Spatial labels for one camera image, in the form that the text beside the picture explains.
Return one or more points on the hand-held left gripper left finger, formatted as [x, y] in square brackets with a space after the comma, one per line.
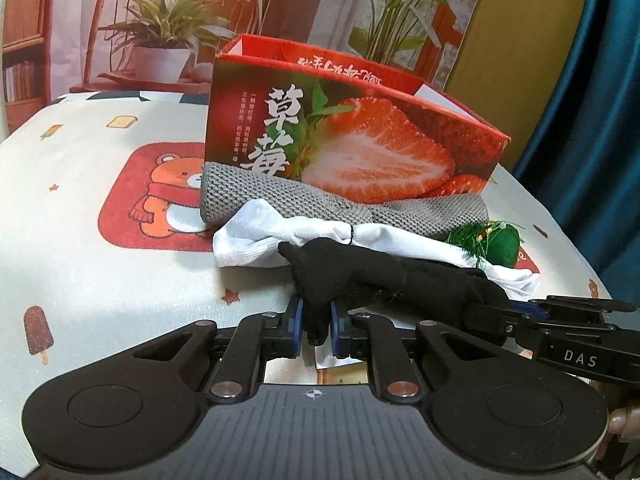
[298, 320]

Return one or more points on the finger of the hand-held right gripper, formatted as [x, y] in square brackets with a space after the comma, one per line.
[575, 306]
[500, 322]

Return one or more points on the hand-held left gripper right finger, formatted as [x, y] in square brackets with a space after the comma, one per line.
[336, 330]

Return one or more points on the black glove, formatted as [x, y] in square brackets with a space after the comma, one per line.
[380, 275]

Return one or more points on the grey knitted cloth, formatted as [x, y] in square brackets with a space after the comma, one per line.
[260, 190]

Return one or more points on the red strawberry print box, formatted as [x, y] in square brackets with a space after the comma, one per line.
[360, 140]

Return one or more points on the person's right hand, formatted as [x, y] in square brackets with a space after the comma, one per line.
[624, 421]

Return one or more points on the green tasselled plush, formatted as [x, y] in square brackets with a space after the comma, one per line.
[500, 245]

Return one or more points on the white cloth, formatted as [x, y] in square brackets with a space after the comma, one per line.
[250, 245]

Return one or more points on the teal curtain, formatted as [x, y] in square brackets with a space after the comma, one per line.
[595, 110]

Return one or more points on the cartoon print tablecloth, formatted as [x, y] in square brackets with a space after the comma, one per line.
[100, 260]

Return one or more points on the yellow wooden panel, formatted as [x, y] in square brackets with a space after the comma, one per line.
[520, 35]

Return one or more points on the printed room scene backdrop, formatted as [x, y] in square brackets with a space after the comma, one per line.
[300, 5]

